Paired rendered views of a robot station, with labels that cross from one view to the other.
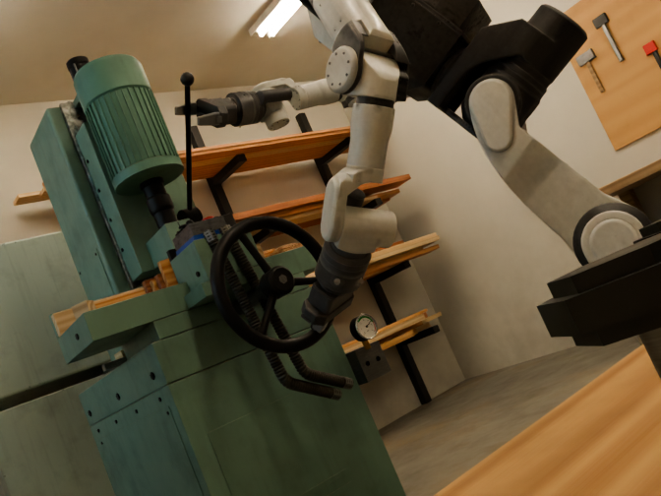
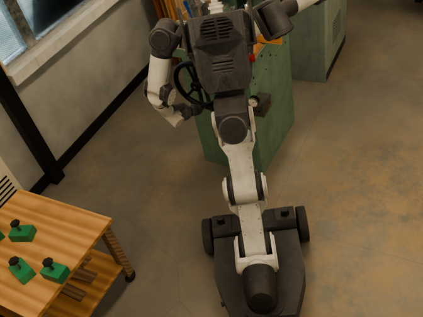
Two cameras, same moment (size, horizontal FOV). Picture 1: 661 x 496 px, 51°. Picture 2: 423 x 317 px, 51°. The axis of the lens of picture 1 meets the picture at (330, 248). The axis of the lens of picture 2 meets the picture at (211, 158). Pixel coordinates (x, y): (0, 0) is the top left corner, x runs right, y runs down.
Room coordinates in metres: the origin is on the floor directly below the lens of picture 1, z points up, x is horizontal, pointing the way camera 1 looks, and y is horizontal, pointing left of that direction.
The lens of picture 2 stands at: (0.94, -1.85, 2.14)
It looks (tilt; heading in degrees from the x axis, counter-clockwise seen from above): 43 degrees down; 77
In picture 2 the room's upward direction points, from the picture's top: 14 degrees counter-clockwise
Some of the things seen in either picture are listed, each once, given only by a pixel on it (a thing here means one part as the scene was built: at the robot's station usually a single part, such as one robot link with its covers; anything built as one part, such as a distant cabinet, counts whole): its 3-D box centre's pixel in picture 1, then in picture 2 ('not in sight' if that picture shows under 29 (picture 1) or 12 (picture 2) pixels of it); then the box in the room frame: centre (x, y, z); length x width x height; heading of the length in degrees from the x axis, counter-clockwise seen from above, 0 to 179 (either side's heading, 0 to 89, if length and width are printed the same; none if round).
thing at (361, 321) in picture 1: (364, 332); (254, 102); (1.66, 0.01, 0.65); 0.06 x 0.04 x 0.08; 129
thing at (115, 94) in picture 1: (128, 126); not in sight; (1.66, 0.34, 1.35); 0.18 x 0.18 x 0.31
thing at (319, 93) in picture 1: (333, 89); not in sight; (1.90, -0.19, 1.31); 0.19 x 0.11 x 0.10; 117
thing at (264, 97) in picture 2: (359, 365); (261, 104); (1.72, 0.05, 0.58); 0.12 x 0.08 x 0.08; 39
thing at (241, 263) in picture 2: not in sight; (255, 253); (1.31, -0.63, 0.28); 0.21 x 0.20 x 0.13; 69
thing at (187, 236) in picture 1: (207, 231); not in sight; (1.50, 0.24, 0.99); 0.13 x 0.11 x 0.06; 129
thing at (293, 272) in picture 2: not in sight; (257, 257); (1.32, -0.60, 0.19); 0.64 x 0.52 x 0.33; 69
